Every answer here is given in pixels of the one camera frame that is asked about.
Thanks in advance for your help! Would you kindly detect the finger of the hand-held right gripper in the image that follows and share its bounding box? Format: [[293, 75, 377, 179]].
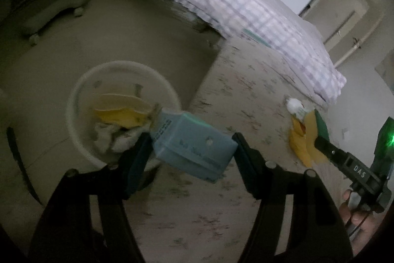
[[314, 136, 348, 165]]

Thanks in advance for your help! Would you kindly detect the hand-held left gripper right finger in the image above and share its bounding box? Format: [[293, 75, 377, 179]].
[[232, 132, 354, 263]]

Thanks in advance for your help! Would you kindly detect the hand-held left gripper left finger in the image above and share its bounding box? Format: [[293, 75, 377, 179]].
[[29, 132, 153, 263]]

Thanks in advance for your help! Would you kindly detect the yellow green sponge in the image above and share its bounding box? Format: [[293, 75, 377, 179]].
[[288, 110, 330, 169]]

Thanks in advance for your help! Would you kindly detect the light blue carton box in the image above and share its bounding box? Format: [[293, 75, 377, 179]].
[[147, 105, 238, 184]]

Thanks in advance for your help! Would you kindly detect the banana peel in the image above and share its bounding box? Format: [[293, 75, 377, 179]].
[[92, 93, 154, 129]]

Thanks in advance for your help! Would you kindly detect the white patterned waste bin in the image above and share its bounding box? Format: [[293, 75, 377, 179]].
[[66, 61, 183, 172]]

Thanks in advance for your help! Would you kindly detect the person's right hand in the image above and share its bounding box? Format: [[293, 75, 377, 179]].
[[341, 189, 382, 240]]

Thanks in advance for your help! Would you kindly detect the white crumpled foil wrapper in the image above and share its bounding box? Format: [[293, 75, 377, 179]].
[[286, 97, 314, 122]]

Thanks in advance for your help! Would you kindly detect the floral tablecloth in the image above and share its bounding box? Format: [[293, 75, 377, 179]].
[[135, 35, 373, 263]]

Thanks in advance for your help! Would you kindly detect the cream door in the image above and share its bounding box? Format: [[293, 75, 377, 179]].
[[302, 0, 386, 67]]

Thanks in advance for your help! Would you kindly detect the black strap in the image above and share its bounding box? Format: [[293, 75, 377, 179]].
[[6, 127, 44, 206]]

